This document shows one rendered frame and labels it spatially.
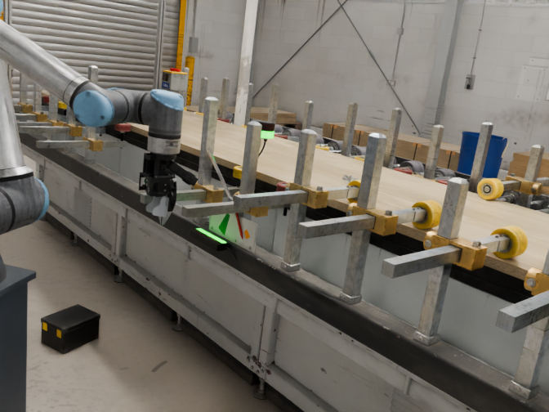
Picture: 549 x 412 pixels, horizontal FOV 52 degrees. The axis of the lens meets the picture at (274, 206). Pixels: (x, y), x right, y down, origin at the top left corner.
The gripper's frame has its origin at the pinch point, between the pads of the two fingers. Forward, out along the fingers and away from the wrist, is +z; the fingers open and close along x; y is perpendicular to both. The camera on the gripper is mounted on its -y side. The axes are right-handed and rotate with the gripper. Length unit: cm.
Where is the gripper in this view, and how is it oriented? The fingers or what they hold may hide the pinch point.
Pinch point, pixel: (164, 220)
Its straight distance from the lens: 168.9
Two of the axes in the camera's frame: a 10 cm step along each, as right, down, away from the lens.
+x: 6.4, 2.7, -7.1
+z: -1.2, 9.6, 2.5
